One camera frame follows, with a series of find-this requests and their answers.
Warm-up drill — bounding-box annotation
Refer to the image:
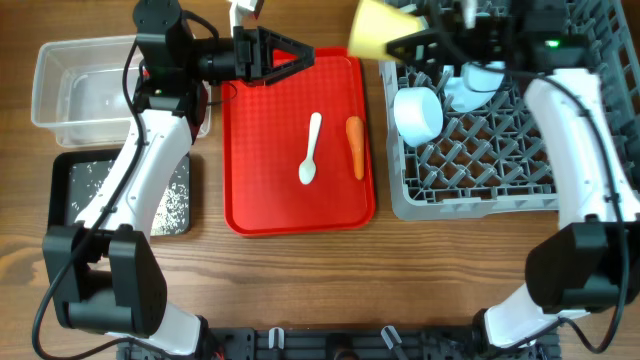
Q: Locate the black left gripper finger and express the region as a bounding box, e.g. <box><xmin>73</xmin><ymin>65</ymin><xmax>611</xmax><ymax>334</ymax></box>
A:
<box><xmin>259</xmin><ymin>27</ymin><xmax>315</xmax><ymax>58</ymax></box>
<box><xmin>252</xmin><ymin>58</ymin><xmax>315</xmax><ymax>86</ymax></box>

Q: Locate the light blue plate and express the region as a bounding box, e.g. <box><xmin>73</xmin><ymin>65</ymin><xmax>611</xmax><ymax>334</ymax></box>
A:
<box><xmin>443</xmin><ymin>63</ymin><xmax>505</xmax><ymax>113</ymax></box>

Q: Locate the yellow plastic cup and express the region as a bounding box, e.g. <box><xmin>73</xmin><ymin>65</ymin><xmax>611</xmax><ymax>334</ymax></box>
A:
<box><xmin>347</xmin><ymin>0</ymin><xmax>427</xmax><ymax>62</ymax></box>

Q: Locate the light blue rice bowl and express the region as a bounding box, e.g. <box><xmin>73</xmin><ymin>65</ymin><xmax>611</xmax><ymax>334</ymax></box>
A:
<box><xmin>393</xmin><ymin>87</ymin><xmax>444</xmax><ymax>147</ymax></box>

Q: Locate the orange carrot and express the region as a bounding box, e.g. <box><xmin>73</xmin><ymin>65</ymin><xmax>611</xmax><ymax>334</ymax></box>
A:
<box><xmin>346</xmin><ymin>116</ymin><xmax>365</xmax><ymax>180</ymax></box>

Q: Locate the white plastic spoon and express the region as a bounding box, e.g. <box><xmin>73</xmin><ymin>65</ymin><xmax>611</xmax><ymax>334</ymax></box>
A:
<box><xmin>298</xmin><ymin>112</ymin><xmax>322</xmax><ymax>185</ymax></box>

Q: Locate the white rice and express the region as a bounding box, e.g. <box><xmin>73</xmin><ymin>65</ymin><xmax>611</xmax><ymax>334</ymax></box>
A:
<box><xmin>63</xmin><ymin>156</ymin><xmax>191</xmax><ymax>236</ymax></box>

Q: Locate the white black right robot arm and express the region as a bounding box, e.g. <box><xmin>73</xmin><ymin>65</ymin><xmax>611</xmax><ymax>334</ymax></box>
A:
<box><xmin>385</xmin><ymin>1</ymin><xmax>639</xmax><ymax>356</ymax></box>

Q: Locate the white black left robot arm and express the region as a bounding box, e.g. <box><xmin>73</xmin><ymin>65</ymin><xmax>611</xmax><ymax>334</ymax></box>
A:
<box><xmin>41</xmin><ymin>0</ymin><xmax>315</xmax><ymax>359</ymax></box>

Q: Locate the grey dishwasher rack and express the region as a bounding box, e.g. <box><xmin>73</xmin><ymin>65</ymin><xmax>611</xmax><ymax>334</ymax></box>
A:
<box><xmin>379</xmin><ymin>0</ymin><xmax>639</xmax><ymax>221</ymax></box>

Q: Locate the clear plastic waste bin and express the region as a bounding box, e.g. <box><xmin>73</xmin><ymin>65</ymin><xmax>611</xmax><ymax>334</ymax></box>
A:
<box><xmin>30</xmin><ymin>33</ymin><xmax>213</xmax><ymax>148</ymax></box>

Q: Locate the black waste tray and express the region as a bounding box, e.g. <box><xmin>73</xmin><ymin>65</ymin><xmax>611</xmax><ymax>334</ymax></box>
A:
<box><xmin>47</xmin><ymin>149</ymin><xmax>191</xmax><ymax>236</ymax></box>

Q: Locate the red serving tray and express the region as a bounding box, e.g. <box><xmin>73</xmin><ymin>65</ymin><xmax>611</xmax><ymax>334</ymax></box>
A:
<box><xmin>222</xmin><ymin>47</ymin><xmax>376</xmax><ymax>237</ymax></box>

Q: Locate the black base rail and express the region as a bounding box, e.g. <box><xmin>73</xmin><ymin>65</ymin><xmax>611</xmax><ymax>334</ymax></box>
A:
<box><xmin>115</xmin><ymin>325</ymin><xmax>561</xmax><ymax>360</ymax></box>

